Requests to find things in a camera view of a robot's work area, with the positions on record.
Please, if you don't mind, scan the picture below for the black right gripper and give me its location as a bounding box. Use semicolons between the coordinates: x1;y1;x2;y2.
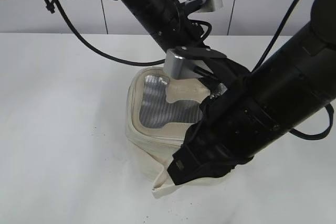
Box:
167;58;297;185

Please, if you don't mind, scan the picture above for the cream canvas zipper bag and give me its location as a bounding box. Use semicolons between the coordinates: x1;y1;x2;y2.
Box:
125;67;237;200

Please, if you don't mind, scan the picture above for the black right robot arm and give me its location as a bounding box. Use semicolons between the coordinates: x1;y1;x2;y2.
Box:
168;0;335;183

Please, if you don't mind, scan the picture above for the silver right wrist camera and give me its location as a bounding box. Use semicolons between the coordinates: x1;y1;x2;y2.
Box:
163;46;227;80

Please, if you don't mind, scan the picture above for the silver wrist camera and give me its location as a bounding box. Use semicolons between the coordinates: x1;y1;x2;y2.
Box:
183;0;224;15
163;46;227;80

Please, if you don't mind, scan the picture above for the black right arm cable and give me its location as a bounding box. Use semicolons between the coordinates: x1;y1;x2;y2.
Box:
251;0;333;141

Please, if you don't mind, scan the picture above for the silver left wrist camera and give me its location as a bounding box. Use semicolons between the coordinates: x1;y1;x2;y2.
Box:
183;0;224;15

